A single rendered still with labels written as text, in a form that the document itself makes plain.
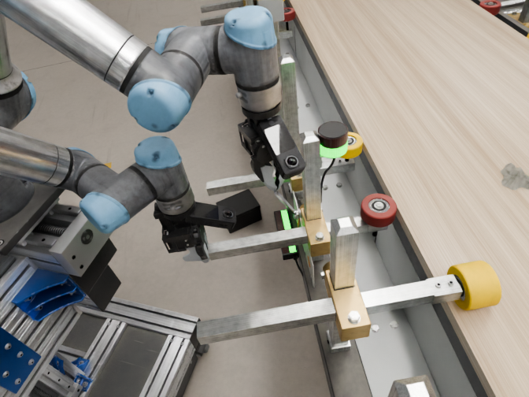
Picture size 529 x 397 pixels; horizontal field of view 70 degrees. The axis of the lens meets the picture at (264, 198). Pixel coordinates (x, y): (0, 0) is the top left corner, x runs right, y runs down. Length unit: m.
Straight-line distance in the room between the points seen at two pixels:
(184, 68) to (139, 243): 1.70
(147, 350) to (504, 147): 1.35
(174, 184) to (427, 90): 0.88
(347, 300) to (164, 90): 0.45
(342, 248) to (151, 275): 1.54
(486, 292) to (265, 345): 1.13
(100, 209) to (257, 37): 0.37
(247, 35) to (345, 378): 0.71
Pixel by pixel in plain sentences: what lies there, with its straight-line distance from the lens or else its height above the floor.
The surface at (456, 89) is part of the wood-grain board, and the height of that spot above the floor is 0.90.
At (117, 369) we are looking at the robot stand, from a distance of 1.62.
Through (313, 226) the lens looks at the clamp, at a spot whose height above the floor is 0.87.
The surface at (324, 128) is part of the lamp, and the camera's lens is 0.78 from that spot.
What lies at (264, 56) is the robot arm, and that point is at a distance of 0.62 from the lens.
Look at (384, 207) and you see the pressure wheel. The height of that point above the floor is 0.90.
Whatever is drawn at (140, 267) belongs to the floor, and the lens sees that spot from 2.09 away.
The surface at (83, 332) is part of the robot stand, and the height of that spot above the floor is 0.21.
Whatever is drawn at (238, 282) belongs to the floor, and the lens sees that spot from 1.88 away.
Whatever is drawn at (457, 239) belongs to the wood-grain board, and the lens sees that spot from 0.89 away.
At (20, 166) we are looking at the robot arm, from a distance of 0.72.
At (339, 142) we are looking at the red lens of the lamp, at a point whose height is 1.10.
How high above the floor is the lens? 1.57
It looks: 46 degrees down
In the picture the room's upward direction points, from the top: 10 degrees counter-clockwise
